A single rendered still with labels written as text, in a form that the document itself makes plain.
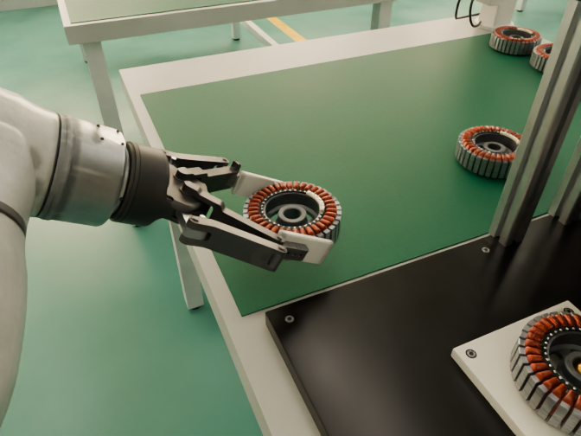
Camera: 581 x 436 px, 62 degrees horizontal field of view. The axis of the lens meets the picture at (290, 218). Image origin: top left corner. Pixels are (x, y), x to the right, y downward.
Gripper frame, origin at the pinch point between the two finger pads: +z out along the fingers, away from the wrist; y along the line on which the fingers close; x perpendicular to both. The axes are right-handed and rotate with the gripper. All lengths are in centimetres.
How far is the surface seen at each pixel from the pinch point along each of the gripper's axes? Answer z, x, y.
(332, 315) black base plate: 2.2, 4.2, -11.3
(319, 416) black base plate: -3.2, 7.5, -20.7
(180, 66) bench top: 6, 4, 66
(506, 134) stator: 37.2, -18.4, 8.5
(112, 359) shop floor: 15, 86, 54
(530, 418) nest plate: 9.9, -1.6, -28.7
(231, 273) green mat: -3.1, 9.6, 0.7
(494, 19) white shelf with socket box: 74, -39, 57
